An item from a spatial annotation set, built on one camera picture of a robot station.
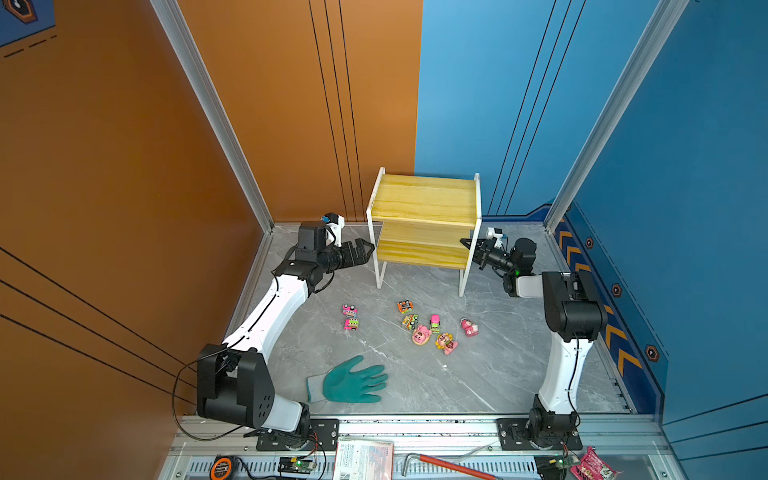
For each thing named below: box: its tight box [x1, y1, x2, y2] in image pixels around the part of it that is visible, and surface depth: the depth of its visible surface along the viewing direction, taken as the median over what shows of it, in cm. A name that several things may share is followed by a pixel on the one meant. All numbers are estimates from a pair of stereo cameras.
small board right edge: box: [534, 455, 573, 480], surface depth 71 cm
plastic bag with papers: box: [332, 440, 395, 480], surface depth 68 cm
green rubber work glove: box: [306, 355, 388, 403], surface depth 82 cm
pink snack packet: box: [570, 446, 622, 480], surface depth 69 cm
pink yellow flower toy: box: [435, 332, 459, 356], surface depth 88 cm
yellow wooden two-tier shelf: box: [366, 167, 482, 297], surface depth 85 cm
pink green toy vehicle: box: [429, 314, 441, 334], surface depth 93 cm
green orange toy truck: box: [402, 314, 419, 330], surface depth 93 cm
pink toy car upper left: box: [342, 304, 359, 318], surface depth 96 cm
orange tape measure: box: [210, 454, 237, 480], surface depth 68 cm
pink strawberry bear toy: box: [460, 318, 479, 337], surface depth 91 cm
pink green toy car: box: [343, 318, 360, 331], surface depth 92 cm
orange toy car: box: [397, 300, 414, 314], surface depth 96 cm
